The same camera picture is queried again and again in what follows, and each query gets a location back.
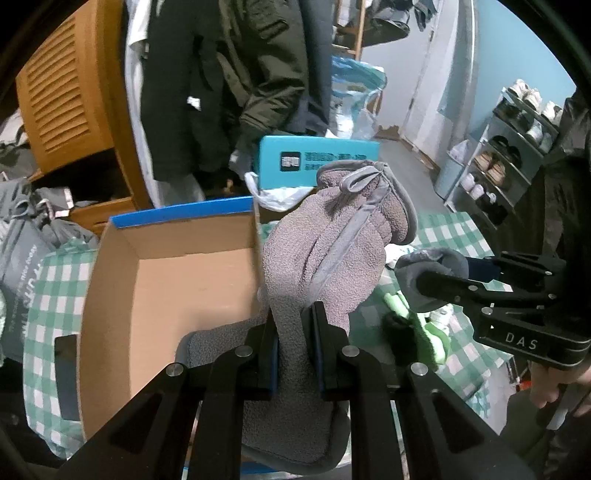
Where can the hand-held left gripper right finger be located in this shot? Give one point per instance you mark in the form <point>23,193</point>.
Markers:
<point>319,364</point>

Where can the green checked tablecloth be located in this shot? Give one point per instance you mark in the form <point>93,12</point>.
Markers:
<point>457,230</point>

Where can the pile of grey clothes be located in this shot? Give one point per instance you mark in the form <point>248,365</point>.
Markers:
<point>32,198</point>

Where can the white door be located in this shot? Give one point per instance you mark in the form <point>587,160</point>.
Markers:
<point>438,92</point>

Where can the white blue striped sock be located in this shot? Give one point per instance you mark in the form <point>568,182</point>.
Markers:
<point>396,256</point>

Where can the black coat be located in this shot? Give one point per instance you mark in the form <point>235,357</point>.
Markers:
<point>184,101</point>

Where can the blue translucent plastic bag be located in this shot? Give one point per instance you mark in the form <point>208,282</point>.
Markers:
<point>355,97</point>

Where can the blue cardboard shoe box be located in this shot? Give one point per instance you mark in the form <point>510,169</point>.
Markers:
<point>184,286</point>

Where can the dark grey slipper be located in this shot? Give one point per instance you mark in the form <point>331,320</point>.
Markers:
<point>438,258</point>

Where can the grey shoe rack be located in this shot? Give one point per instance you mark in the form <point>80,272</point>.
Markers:
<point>508,152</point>

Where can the person's right hand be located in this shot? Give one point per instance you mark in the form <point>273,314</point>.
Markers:
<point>545,383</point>

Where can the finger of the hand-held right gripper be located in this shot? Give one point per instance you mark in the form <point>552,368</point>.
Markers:
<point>482,268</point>
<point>443,284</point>

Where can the wooden ladder rack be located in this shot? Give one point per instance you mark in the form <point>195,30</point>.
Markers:
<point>358,27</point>

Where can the flat cardboard piece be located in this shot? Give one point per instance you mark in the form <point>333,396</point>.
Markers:
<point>387,132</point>

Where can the teal printed board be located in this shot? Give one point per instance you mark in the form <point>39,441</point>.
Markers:
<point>341,157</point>

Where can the grey fleece slipper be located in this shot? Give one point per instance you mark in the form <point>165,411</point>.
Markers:
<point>318,258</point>

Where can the white plastic bag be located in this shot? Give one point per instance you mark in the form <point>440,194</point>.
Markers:
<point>277,198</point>

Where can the group of shoes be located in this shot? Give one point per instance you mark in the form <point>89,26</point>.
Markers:
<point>496,168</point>

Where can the dark green jacket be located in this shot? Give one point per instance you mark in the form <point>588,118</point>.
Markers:
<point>272,69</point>

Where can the grey printed bag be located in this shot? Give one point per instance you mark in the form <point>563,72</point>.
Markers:
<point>32,258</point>

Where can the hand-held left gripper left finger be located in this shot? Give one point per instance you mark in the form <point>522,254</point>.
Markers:
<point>271,355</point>

